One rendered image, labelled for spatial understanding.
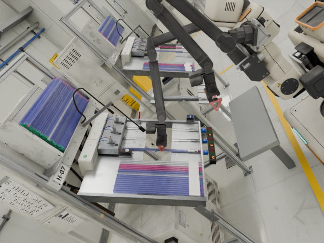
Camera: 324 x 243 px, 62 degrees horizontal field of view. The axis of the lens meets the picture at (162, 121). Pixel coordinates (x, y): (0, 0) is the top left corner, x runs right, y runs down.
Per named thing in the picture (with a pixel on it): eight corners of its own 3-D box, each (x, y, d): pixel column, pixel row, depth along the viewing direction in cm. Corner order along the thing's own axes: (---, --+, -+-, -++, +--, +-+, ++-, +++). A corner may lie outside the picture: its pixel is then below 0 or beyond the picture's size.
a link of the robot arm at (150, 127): (164, 114, 160) (164, 114, 168) (145, 114, 160) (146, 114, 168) (164, 134, 160) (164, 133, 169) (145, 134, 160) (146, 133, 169)
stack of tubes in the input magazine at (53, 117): (89, 100, 189) (57, 74, 178) (64, 151, 149) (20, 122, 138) (78, 109, 195) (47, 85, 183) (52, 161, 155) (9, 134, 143)
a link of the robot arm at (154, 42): (141, 37, 157) (142, 42, 167) (149, 59, 158) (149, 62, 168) (212, 10, 157) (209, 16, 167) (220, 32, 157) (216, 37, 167)
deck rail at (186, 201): (205, 204, 150) (206, 197, 146) (205, 207, 148) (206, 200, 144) (79, 198, 153) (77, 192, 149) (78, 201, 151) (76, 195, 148)
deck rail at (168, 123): (199, 127, 203) (199, 120, 199) (199, 128, 201) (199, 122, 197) (106, 124, 206) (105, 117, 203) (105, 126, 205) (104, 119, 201)
